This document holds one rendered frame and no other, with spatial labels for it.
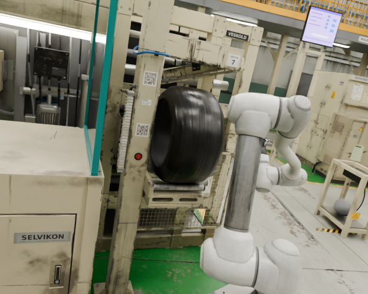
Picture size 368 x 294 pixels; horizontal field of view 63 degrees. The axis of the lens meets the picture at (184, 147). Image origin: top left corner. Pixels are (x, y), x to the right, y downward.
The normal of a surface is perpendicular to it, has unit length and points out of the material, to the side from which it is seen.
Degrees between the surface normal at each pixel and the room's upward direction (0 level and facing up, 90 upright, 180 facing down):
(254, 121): 78
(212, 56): 90
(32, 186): 90
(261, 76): 90
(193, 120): 60
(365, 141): 90
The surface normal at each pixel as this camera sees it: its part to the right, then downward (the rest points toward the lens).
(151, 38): 0.33, 0.31
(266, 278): -0.16, 0.15
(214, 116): 0.37, -0.33
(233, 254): -0.05, -0.10
